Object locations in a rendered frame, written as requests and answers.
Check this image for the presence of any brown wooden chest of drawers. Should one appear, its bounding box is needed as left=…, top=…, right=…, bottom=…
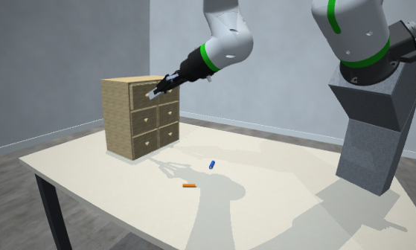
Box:
left=100, top=76, right=179, bottom=161

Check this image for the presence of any brown wooden drawer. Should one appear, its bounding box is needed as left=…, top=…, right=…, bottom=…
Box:
left=158, top=101, right=179, bottom=126
left=131, top=106, right=157, bottom=135
left=159, top=86, right=179, bottom=103
left=129, top=82, right=159, bottom=110
left=132, top=129, right=158, bottom=158
left=159, top=121, right=178, bottom=147

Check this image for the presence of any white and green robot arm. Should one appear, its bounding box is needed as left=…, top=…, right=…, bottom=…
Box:
left=188, top=0, right=416, bottom=86

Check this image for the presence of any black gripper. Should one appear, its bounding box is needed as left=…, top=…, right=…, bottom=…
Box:
left=148, top=59, right=199, bottom=100

